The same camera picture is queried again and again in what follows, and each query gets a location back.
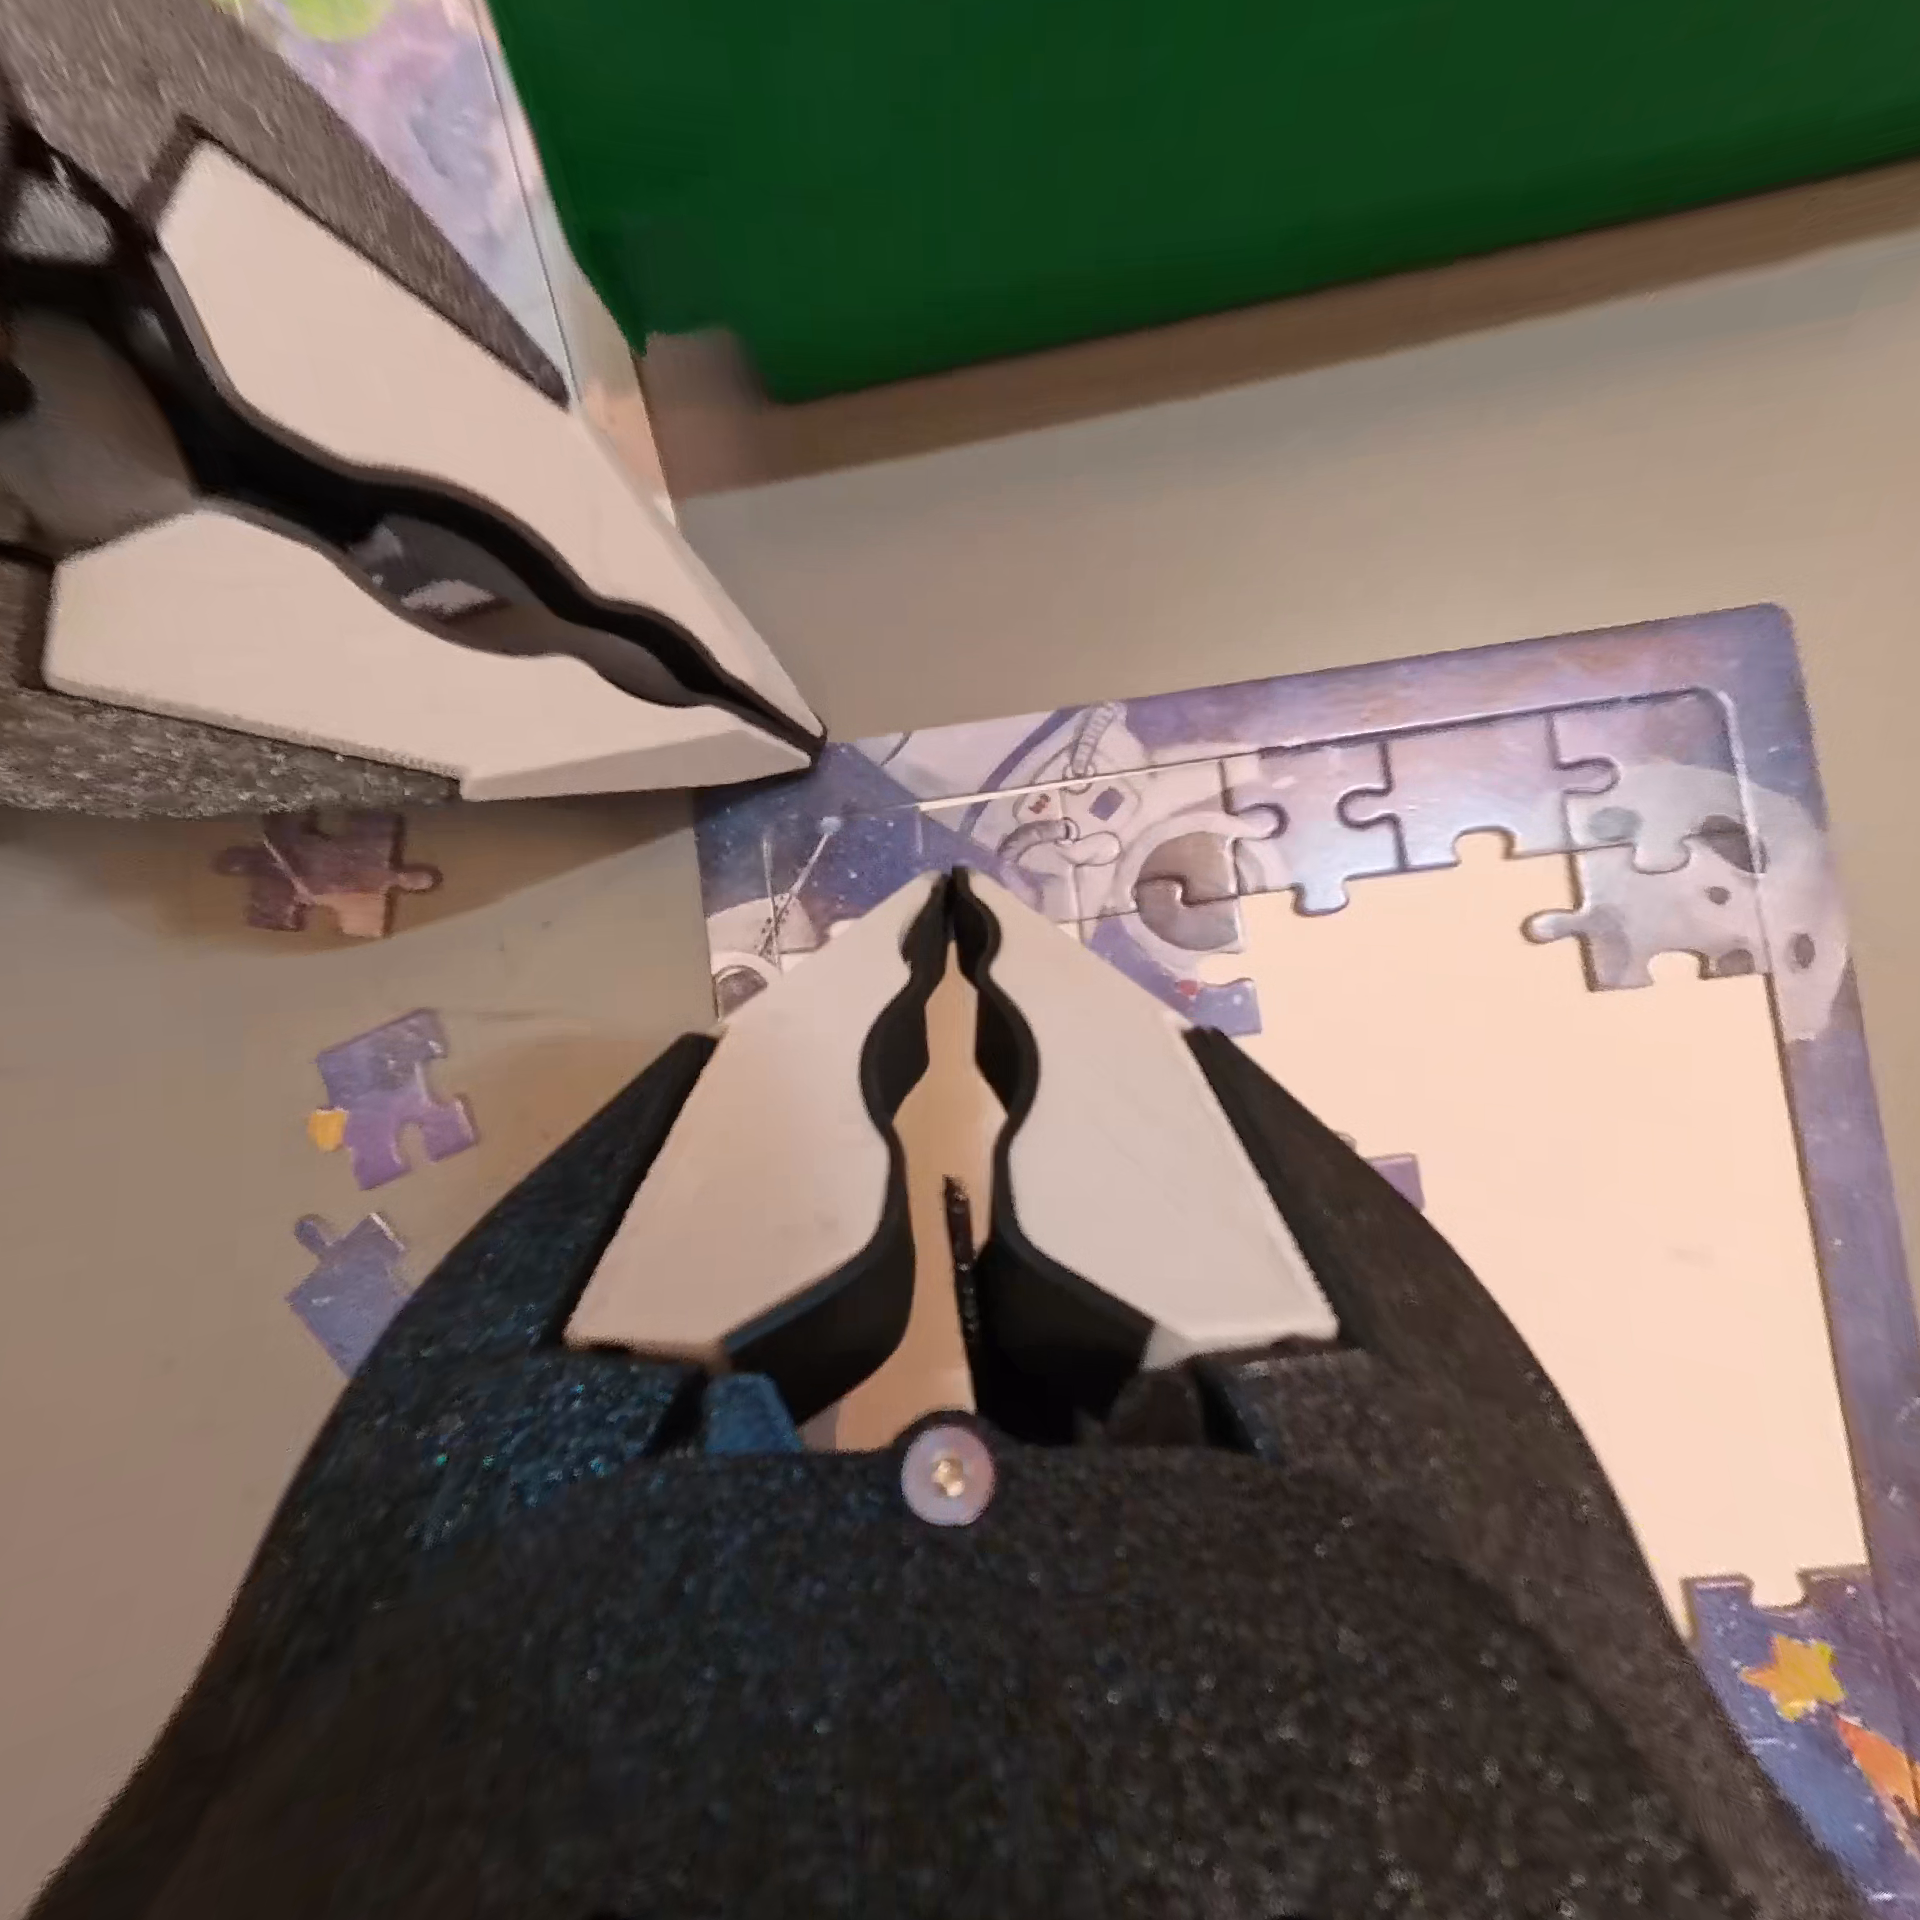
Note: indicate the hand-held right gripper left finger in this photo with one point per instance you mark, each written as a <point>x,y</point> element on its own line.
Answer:
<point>751,1200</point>

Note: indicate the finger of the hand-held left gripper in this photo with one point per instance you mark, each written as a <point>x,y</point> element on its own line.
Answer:
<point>376,345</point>
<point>300,675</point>

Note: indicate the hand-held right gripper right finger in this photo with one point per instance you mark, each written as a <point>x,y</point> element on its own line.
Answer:
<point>1156,1200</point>

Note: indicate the purple helmet-part puzzle piece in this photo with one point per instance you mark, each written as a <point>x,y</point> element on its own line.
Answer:
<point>1219,1008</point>

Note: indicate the joined satellite puzzle pieces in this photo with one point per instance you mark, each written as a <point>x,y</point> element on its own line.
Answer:
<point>1395,1185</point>

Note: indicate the space puzzle board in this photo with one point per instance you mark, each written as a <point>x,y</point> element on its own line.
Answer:
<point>1576,1200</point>

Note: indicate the grey desk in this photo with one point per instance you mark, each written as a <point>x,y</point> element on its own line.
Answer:
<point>1051,569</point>

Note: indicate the purple star-marked puzzle piece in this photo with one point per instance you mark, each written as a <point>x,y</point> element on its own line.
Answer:
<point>398,1102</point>

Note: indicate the blue puzzle piece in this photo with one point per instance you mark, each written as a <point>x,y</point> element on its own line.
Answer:
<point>354,1290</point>

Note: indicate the green plastic bin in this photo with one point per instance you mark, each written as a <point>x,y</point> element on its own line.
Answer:
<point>1202,149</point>

